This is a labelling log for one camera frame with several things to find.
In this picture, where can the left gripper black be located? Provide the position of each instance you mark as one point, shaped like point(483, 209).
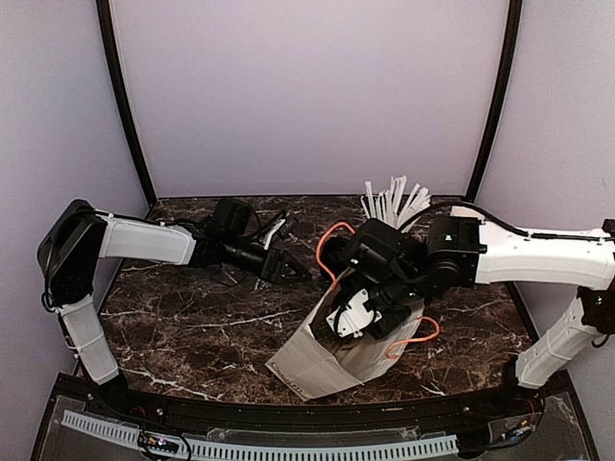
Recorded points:
point(273, 268)

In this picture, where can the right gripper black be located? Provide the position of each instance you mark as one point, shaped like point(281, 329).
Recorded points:
point(381, 329)

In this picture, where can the white paper takeout bag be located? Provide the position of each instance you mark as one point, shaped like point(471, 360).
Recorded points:
point(315, 363)

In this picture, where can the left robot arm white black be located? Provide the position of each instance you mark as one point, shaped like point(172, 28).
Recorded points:
point(83, 236)

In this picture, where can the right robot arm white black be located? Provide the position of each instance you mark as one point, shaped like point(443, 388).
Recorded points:
point(465, 251)

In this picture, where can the stack of black lids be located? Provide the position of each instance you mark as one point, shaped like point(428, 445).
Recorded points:
point(331, 255)

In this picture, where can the bundle of wrapped white straws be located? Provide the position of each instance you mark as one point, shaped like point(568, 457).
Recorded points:
point(394, 205)

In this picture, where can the stack of white paper cups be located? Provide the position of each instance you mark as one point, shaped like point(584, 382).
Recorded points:
point(463, 211)

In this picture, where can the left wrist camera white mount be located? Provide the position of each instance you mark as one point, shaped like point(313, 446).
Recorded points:
point(279, 229)

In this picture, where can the grey slotted cable duct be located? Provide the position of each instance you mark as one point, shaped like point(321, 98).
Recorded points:
point(161, 446)

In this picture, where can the black front table rail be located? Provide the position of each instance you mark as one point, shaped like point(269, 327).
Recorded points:
point(470, 412)

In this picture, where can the right black frame post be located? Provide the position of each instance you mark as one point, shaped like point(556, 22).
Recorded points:
point(506, 60)

